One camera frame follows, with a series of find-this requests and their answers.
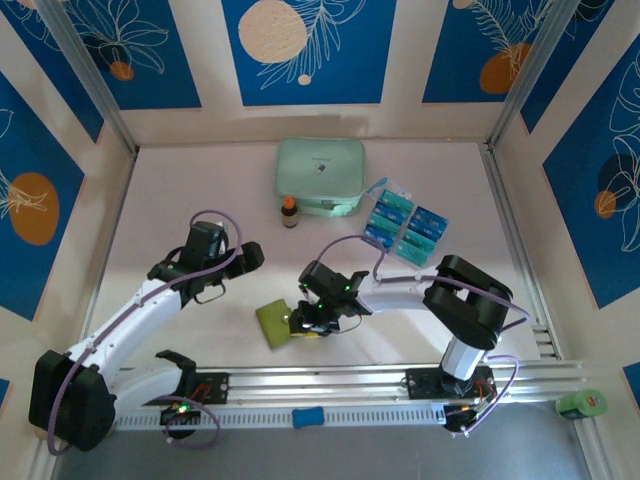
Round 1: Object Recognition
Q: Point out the olive green card holder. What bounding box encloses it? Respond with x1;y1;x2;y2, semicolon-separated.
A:
254;298;301;351

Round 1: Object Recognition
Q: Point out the blue VIP card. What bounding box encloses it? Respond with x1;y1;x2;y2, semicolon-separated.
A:
374;199;410;220
406;217;445;241
412;206;450;229
362;223;402;247

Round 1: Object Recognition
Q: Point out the blue clip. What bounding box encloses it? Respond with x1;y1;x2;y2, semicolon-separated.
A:
291;407;325;430

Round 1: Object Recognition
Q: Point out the blue packets group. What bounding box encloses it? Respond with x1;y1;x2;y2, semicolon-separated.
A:
360;187;450;265

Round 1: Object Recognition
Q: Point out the mint green zip pouch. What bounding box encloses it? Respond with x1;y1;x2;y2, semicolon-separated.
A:
272;137;366;219

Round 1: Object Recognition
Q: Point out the blue white wipe packet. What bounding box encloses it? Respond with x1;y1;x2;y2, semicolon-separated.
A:
366;175;412;202

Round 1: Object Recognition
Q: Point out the green tape roll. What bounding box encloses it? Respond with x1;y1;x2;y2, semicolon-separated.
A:
554;388;609;419

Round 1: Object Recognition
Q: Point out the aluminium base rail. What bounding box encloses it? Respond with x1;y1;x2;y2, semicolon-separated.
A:
117;360;589;404

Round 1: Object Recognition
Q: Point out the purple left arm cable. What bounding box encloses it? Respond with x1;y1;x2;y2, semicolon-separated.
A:
47;208;245;456

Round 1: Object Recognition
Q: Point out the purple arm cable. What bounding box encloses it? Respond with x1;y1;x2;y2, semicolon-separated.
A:
47;208;245;456
315;234;530;436

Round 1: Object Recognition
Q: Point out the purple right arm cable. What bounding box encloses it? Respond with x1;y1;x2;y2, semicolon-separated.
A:
315;234;530;436

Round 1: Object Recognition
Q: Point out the white slotted cable duct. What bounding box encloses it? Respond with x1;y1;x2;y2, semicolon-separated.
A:
114;402;451;431

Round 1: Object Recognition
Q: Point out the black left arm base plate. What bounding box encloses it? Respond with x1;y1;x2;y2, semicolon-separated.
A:
192;372;231;404

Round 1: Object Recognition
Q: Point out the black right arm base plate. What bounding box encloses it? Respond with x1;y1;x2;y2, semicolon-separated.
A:
405;367;496;401

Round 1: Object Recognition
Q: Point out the aluminium table side rail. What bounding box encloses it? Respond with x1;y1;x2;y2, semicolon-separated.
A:
72;149;139;371
480;144;564;361

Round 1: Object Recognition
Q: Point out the aluminium frame post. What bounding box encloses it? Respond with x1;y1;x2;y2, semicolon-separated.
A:
483;0;601;151
34;0;140;156

